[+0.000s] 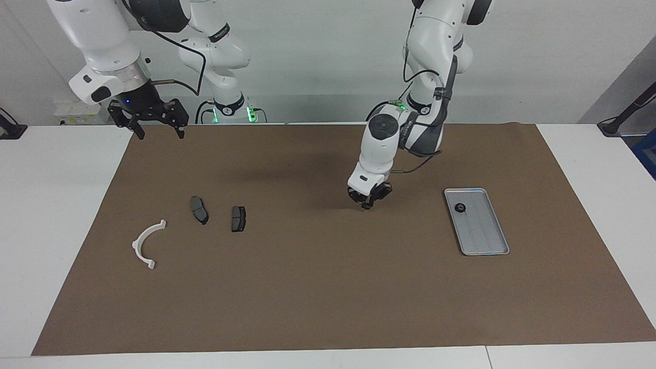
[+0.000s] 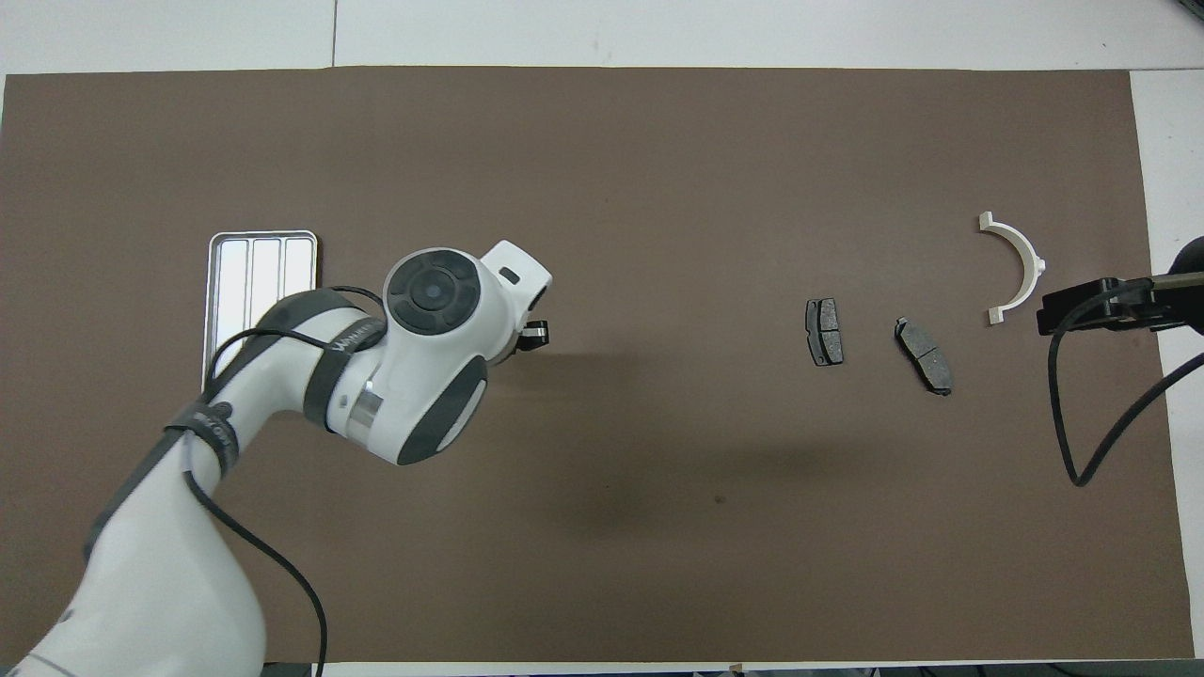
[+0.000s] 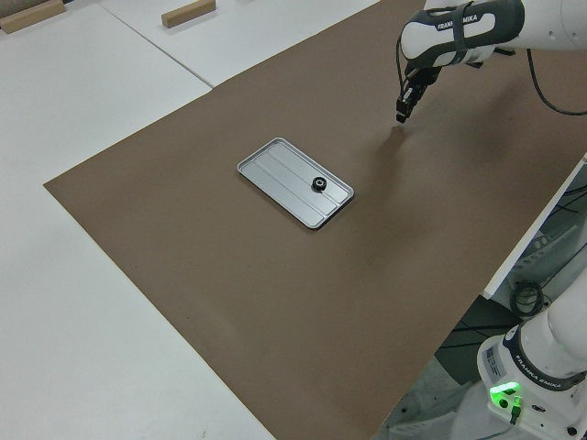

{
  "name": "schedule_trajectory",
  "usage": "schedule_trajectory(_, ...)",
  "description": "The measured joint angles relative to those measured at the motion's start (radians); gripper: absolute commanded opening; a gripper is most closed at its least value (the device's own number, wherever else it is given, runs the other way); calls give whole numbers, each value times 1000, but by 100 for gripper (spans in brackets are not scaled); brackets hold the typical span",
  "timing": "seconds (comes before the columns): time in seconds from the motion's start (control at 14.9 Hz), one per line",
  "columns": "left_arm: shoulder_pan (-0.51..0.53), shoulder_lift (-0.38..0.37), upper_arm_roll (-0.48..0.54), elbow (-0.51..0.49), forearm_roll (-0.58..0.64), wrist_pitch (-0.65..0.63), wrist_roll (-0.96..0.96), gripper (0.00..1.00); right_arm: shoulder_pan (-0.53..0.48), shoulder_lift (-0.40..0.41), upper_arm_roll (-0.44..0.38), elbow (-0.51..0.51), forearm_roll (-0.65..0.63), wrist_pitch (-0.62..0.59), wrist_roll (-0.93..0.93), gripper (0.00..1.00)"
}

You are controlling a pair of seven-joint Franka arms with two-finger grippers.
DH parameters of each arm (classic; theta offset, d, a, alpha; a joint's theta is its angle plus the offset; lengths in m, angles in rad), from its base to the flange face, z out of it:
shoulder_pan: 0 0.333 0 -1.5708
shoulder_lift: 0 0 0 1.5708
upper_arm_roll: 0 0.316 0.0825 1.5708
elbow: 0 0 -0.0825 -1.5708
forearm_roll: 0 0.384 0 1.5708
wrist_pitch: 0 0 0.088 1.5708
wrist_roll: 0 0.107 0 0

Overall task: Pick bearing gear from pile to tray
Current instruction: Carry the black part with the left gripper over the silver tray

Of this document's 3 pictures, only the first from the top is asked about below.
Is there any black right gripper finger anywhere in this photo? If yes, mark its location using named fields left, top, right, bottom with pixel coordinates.
left=108, top=100, right=146, bottom=140
left=156, top=98, right=189, bottom=140

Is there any silver metal tray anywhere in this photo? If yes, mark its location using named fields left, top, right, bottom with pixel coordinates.
left=444, top=188, right=510, bottom=256

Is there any brown table mat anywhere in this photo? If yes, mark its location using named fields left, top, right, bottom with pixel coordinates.
left=32, top=123, right=656, bottom=356

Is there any blue crate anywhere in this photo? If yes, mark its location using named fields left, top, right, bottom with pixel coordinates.
left=631, top=134, right=656, bottom=180

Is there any black stand with pole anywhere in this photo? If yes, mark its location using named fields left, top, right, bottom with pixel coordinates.
left=597, top=81, right=656, bottom=137

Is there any white power strip box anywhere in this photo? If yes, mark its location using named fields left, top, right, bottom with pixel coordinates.
left=54, top=100, right=110, bottom=126

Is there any white semicircular plastic bracket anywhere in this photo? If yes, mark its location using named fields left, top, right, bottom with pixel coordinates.
left=132, top=219, right=167, bottom=270

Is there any black left arm base cable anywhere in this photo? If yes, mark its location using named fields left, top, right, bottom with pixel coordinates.
left=366, top=77, right=416, bottom=122

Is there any long dark grey brake pad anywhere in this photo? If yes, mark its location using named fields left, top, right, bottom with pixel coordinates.
left=190, top=196, right=209, bottom=226

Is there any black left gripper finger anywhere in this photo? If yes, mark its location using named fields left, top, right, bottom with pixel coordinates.
left=368, top=182, right=393, bottom=210
left=348, top=187, right=370, bottom=211

